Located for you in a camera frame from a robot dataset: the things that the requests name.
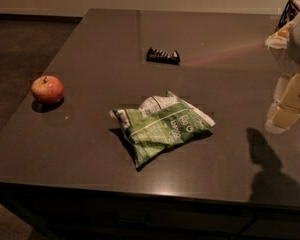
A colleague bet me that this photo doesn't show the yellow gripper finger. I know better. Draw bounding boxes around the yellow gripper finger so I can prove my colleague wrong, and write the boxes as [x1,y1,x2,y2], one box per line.
[279,73,300,113]
[268,106,300,129]

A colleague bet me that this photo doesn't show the black rxbar chocolate bar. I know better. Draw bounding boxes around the black rxbar chocolate bar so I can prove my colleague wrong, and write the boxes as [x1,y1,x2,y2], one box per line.
[146,48,181,65]

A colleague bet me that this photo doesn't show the green jalapeno chip bag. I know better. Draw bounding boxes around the green jalapeno chip bag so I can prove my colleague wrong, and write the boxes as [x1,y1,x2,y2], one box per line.
[109,91,215,169]

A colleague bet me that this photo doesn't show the snack packet in basket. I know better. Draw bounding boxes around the snack packet in basket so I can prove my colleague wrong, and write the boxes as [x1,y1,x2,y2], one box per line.
[265,22,292,49]

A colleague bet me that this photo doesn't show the red apple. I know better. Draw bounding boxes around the red apple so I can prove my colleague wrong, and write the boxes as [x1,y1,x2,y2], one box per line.
[31,75,64,104]

